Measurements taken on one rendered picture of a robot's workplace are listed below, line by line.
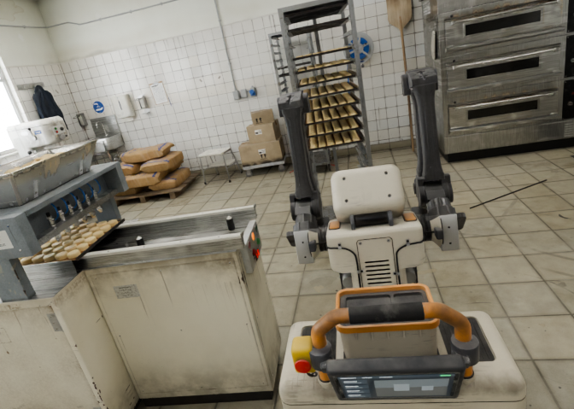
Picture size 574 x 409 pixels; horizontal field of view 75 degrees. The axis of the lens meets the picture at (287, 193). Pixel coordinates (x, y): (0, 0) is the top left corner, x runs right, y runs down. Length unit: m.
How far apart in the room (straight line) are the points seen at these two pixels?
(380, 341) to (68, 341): 1.30
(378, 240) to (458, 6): 3.73
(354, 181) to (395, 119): 4.51
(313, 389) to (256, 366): 0.94
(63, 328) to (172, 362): 0.51
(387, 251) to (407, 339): 0.29
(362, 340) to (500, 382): 0.29
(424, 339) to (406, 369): 0.17
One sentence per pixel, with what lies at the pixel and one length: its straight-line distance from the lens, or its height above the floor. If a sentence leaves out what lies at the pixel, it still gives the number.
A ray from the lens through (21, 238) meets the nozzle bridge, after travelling 1.66.
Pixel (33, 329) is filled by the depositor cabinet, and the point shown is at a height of 0.70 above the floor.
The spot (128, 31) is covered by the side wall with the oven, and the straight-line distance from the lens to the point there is 6.39.
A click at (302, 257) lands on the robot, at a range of 1.21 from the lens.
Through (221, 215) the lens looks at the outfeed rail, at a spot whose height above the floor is 0.88.
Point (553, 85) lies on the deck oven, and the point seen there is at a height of 0.71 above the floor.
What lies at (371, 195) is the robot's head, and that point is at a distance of 1.12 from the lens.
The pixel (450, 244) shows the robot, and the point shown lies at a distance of 1.22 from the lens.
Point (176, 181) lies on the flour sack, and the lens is 5.48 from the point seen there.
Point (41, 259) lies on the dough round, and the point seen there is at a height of 0.91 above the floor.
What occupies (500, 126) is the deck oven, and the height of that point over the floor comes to 0.36.
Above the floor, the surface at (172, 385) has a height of 0.16.
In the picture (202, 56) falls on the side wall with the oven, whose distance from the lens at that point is 5.91.
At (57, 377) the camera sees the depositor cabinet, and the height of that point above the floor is 0.44.
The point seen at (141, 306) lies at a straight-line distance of 1.84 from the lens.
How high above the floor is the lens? 1.52
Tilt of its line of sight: 20 degrees down
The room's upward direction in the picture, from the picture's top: 12 degrees counter-clockwise
